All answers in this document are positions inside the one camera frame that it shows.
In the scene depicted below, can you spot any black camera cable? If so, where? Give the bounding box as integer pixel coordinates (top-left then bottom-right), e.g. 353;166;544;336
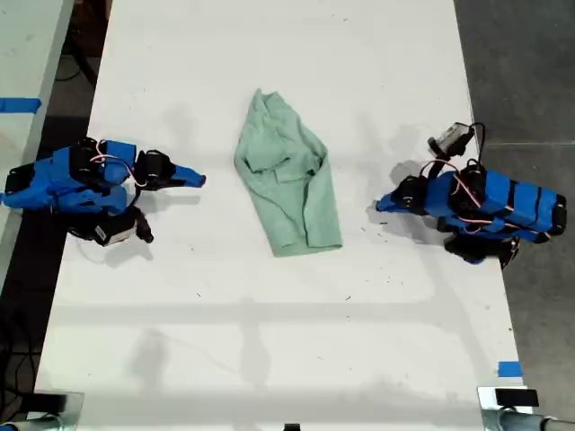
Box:
466;121;487;172

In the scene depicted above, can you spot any small black box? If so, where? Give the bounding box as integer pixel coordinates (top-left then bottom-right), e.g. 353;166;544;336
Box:
30;392;68;412
493;388;540;408

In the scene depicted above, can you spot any red and white wire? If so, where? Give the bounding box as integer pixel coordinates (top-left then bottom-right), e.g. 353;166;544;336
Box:
450;172;514;235
89;139;148;189

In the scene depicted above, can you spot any black camera stalk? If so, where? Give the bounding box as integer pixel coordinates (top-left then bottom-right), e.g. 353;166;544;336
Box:
426;157;448;181

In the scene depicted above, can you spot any black floor cable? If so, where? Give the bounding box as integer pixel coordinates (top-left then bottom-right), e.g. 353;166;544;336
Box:
54;42;98;87

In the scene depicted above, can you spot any pale green T-shirt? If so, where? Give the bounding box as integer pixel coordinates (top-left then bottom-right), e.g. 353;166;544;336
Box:
233;88;344;259

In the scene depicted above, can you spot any long blue tape strip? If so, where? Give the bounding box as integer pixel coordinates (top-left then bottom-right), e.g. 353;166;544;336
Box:
0;95;43;114

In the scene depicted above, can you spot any black camera box with label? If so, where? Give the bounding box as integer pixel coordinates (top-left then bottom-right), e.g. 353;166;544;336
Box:
92;206;155;249

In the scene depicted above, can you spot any white side table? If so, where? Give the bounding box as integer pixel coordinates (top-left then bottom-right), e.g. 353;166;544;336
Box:
0;0;75;282

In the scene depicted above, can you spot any short blue tape piece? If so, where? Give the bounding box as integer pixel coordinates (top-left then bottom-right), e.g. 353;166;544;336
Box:
497;360;524;379

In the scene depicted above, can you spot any black and grey camera box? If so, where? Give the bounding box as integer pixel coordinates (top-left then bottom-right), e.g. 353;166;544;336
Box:
426;121;474;158

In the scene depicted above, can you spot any grey metal pipe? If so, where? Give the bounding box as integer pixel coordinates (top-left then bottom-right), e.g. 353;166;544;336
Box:
482;409;575;431

